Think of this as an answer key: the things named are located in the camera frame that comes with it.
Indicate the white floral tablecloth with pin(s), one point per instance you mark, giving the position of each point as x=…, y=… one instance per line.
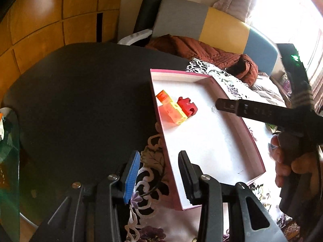
x=151, y=161

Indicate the black rolled mat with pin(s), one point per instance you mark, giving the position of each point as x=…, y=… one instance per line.
x=149, y=7

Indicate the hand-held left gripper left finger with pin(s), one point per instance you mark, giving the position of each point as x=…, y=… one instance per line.
x=131, y=176

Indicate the yellow translucent block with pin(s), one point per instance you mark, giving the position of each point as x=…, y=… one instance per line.
x=180, y=118

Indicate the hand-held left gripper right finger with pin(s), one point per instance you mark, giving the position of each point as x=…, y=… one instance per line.
x=188, y=176

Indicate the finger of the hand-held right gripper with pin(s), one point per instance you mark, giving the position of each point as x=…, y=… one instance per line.
x=247, y=111

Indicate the purple patterned box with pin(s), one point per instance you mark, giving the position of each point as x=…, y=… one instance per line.
x=285, y=82

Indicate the greyish purple duvet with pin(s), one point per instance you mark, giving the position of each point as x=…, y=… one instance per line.
x=267, y=90

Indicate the white orange snack packet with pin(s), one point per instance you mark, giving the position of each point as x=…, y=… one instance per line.
x=2, y=128

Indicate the beige curtain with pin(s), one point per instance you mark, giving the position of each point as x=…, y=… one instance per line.
x=317, y=75
x=237, y=0

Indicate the person's right hand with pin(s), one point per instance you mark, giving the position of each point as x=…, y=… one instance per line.
x=302, y=163

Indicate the bright window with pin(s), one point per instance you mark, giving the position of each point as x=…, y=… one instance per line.
x=285, y=10

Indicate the white patterned cloth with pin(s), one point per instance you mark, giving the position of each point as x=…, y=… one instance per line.
x=133, y=37

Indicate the wooden wardrobe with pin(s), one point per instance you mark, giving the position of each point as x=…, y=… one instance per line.
x=37, y=17

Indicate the green glass side table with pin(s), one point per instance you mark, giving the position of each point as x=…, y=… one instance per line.
x=10, y=181

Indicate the red puzzle block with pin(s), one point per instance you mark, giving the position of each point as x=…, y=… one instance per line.
x=185, y=104

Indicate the rust-brown jacket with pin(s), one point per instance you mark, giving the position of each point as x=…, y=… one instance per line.
x=201, y=50

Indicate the grey yellow blue headboard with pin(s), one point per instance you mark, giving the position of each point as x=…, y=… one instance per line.
x=227, y=27

